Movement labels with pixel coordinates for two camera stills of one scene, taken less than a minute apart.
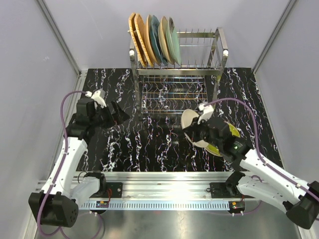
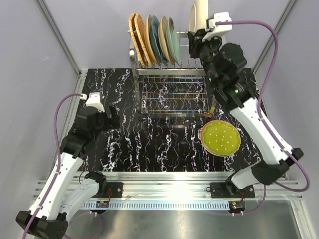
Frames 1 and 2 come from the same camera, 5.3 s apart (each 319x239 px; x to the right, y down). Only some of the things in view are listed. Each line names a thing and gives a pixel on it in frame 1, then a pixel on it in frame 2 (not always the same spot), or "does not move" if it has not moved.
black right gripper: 192,130 to 196,42
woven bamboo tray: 135,38 does not move
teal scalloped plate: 154,41 does not move
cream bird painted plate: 147,26 does not move
